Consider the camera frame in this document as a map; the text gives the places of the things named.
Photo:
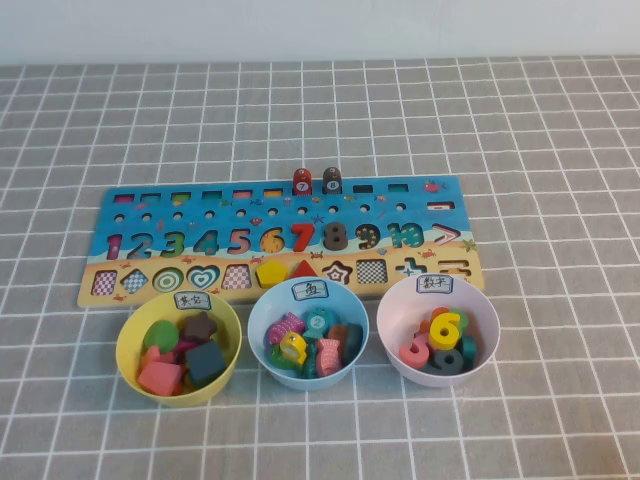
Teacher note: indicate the green wooden number piece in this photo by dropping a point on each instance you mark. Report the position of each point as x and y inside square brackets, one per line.
[463, 320]

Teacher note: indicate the dark green wooden fish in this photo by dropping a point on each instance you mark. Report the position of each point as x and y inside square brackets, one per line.
[353, 342]

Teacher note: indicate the yellow plastic bowl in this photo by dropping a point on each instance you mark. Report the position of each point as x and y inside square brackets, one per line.
[150, 312]

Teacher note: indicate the white label on blue bowl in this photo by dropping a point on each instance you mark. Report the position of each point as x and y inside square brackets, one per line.
[311, 290]

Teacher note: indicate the pink striped wooden fish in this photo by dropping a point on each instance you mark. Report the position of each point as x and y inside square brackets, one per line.
[285, 327]

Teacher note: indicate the blue wooden number puzzle board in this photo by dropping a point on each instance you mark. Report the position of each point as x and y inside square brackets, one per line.
[250, 220]

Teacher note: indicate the red wooden triangle piece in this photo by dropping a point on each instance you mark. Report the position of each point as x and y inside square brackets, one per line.
[305, 271]

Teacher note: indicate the dark teal wooden square piece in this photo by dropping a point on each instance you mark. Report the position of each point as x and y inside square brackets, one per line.
[205, 362]

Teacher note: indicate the gray white-grid tablecloth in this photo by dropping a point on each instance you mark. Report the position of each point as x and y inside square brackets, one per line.
[320, 440]

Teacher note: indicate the red fish peg number seven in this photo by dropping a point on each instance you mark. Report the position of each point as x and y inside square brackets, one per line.
[302, 186]

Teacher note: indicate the white label on yellow bowl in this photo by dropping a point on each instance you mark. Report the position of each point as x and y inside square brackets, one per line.
[193, 301]

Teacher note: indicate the orange wooden number piece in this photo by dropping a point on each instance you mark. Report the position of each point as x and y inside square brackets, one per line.
[436, 313]

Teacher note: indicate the brown fish peg number eight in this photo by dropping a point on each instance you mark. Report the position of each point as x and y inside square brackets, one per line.
[332, 186]

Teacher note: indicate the yellow wooden fish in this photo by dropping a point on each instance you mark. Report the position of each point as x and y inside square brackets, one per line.
[292, 345]

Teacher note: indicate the pale pink plastic bowl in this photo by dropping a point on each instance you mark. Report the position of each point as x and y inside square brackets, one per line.
[400, 315]

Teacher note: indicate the brown wooden star piece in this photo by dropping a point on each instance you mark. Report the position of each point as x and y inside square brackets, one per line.
[199, 327]

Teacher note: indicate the red wooden number seven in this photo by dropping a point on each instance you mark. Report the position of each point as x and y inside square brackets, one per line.
[305, 235]

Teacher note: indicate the orange-brown wooden fish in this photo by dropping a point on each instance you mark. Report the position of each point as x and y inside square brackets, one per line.
[337, 334]

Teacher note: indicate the yellow wooden number six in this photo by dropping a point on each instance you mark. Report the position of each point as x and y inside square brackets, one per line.
[451, 322]

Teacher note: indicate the gray wooden number nine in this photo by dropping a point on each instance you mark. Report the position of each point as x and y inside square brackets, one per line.
[432, 367]

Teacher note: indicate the white label on pink bowl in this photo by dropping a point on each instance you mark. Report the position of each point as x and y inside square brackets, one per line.
[435, 283]

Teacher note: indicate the brown wooden number eight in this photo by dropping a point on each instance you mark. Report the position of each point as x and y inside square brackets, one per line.
[336, 235]

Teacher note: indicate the magenta wooden shape piece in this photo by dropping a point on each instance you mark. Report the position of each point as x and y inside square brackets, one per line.
[182, 347]

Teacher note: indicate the yellow wooden pentagon piece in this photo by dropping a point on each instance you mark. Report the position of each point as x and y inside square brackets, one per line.
[271, 274]

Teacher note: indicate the teal wooden fish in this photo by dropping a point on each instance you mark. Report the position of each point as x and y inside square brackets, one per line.
[309, 367]

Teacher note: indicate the teal wooden number piece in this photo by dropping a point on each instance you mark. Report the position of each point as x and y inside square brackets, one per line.
[468, 352]

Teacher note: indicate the light blue plastic bowl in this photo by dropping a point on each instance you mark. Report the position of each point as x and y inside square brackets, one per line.
[265, 310]

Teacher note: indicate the pink wooden trapezoid piece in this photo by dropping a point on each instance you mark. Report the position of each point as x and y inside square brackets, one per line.
[159, 376]

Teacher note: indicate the green wooden circle piece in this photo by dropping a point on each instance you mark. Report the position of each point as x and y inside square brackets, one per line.
[160, 336]

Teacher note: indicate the salmon wooden number five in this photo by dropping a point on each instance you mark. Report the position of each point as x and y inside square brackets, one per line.
[415, 359]

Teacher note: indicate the teal wooden fish number two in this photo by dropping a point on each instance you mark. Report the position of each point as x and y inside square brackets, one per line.
[317, 324]

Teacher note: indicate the orange-red wooden shape piece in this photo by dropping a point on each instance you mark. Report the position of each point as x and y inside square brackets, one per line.
[151, 356]

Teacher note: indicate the salmon pink wooden fish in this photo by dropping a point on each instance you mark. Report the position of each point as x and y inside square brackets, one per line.
[327, 355]

